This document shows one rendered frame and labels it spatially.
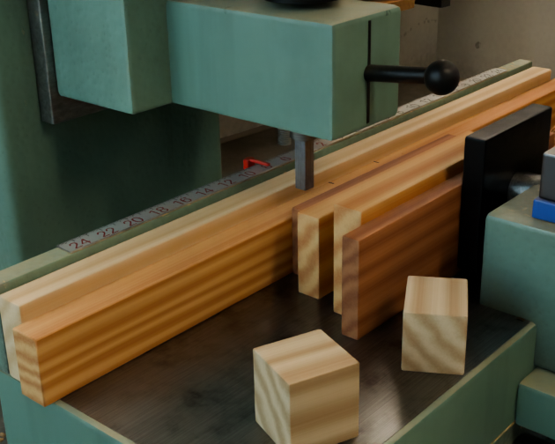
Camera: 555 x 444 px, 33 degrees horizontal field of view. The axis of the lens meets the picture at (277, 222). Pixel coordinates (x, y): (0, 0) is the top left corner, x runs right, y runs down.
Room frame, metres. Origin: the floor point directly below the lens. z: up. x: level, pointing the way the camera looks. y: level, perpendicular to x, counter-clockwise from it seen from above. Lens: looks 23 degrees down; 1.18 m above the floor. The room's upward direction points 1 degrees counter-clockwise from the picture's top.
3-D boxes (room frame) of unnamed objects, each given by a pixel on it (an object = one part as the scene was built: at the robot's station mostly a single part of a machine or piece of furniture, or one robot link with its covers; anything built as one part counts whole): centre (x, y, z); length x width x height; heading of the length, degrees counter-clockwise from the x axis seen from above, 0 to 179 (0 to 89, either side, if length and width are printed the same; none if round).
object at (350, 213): (0.56, -0.10, 0.94); 0.18 x 0.02 x 0.07; 139
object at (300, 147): (0.58, -0.02, 0.97); 0.01 x 0.01 x 0.05; 49
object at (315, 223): (0.60, -0.08, 0.93); 0.20 x 0.02 x 0.06; 139
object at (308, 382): (0.38, -0.01, 0.92); 0.04 x 0.04 x 0.04; 28
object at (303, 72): (0.60, 0.00, 1.03); 0.14 x 0.07 x 0.09; 49
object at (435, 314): (0.45, -0.09, 0.92); 0.04 x 0.03 x 0.04; 169
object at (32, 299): (0.66, -0.06, 0.93); 0.60 x 0.02 x 0.05; 139
